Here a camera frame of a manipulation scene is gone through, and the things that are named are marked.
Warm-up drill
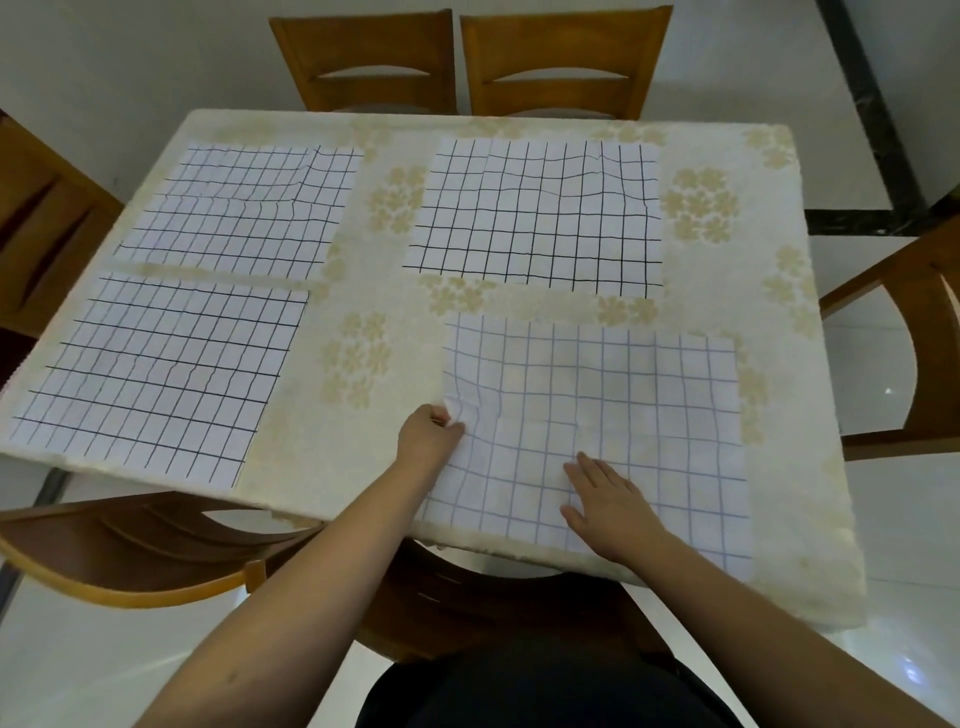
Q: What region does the person's left hand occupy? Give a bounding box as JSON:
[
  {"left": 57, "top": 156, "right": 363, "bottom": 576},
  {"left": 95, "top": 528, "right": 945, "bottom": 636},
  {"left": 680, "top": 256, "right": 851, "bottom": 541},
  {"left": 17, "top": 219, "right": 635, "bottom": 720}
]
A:
[{"left": 395, "top": 403, "right": 467, "bottom": 490}]

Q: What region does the person's right hand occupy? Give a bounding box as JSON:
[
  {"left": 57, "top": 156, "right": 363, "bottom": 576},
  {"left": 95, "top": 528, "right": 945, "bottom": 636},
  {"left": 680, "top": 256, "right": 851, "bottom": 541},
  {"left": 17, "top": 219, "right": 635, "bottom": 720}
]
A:
[{"left": 558, "top": 452, "right": 671, "bottom": 565}]

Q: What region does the white cloth with faint grid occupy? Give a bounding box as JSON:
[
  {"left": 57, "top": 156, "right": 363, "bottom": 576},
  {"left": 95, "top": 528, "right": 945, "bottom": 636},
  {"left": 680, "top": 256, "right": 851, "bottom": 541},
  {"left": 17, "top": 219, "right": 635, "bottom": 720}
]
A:
[{"left": 414, "top": 312, "right": 756, "bottom": 583}]

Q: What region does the person's right forearm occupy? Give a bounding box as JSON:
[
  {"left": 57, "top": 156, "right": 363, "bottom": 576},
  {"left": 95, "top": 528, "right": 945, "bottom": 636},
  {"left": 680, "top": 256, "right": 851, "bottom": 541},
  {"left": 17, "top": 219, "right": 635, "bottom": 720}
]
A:
[{"left": 624, "top": 531, "right": 957, "bottom": 728}]

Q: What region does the person's left forearm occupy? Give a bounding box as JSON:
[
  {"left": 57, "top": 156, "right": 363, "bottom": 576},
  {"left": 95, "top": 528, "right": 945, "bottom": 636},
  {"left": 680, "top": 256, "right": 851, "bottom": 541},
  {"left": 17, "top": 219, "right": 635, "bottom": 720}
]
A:
[{"left": 133, "top": 465, "right": 432, "bottom": 728}]

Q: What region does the brown wooden chair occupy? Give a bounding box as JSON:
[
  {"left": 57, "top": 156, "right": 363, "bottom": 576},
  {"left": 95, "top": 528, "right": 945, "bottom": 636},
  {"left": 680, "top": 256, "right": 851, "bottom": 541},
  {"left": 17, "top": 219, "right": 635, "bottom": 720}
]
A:
[
  {"left": 0, "top": 108, "right": 127, "bottom": 393},
  {"left": 459, "top": 6, "right": 675, "bottom": 120},
  {"left": 351, "top": 536, "right": 678, "bottom": 666},
  {"left": 268, "top": 9, "right": 459, "bottom": 117},
  {"left": 819, "top": 216, "right": 960, "bottom": 463},
  {"left": 0, "top": 491, "right": 333, "bottom": 610}
]

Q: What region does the cream floral tablecloth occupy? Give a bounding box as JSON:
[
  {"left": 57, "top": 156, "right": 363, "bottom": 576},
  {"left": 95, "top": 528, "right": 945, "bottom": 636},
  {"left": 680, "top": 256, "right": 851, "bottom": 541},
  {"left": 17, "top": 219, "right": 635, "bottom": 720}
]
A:
[{"left": 0, "top": 108, "right": 869, "bottom": 633}]

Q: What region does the person's black clothing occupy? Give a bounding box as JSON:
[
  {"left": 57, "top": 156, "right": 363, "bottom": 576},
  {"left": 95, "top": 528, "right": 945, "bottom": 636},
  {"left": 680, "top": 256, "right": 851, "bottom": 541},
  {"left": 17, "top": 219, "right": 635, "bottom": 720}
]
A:
[{"left": 358, "top": 636, "right": 748, "bottom": 728}]

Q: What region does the white cloth with black grid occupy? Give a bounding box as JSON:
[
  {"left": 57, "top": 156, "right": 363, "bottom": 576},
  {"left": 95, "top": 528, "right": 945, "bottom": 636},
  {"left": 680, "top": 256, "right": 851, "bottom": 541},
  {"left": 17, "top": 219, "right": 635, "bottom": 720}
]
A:
[
  {"left": 114, "top": 144, "right": 366, "bottom": 284},
  {"left": 11, "top": 271, "right": 311, "bottom": 491},
  {"left": 402, "top": 136, "right": 666, "bottom": 295}
]

